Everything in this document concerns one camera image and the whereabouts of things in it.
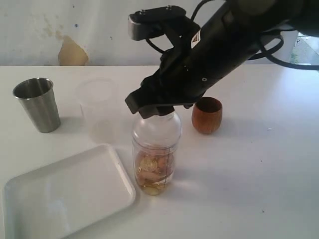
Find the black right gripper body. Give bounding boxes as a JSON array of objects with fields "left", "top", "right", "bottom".
[{"left": 140, "top": 19, "right": 217, "bottom": 107}]

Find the white rectangular tray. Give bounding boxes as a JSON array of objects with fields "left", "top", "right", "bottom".
[{"left": 3, "top": 144, "right": 136, "bottom": 239}]

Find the stainless steel cup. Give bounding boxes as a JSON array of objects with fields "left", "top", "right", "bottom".
[{"left": 12, "top": 77, "right": 61, "bottom": 133}]

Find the translucent plastic container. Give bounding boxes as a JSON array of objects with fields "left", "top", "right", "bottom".
[{"left": 75, "top": 78, "right": 127, "bottom": 144}]

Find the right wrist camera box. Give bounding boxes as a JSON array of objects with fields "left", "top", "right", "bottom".
[{"left": 128, "top": 5, "right": 186, "bottom": 41}]

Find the clear measuring cylinder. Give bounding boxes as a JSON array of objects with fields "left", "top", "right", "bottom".
[{"left": 131, "top": 139, "right": 182, "bottom": 197}]

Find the brown wooden cup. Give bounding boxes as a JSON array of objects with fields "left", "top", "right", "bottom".
[{"left": 191, "top": 97, "right": 223, "bottom": 134}]

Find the clear dome strainer lid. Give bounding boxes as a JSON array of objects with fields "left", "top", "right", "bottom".
[{"left": 132, "top": 112, "right": 182, "bottom": 150}]

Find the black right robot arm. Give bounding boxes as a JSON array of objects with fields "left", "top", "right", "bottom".
[{"left": 125, "top": 0, "right": 319, "bottom": 119}]

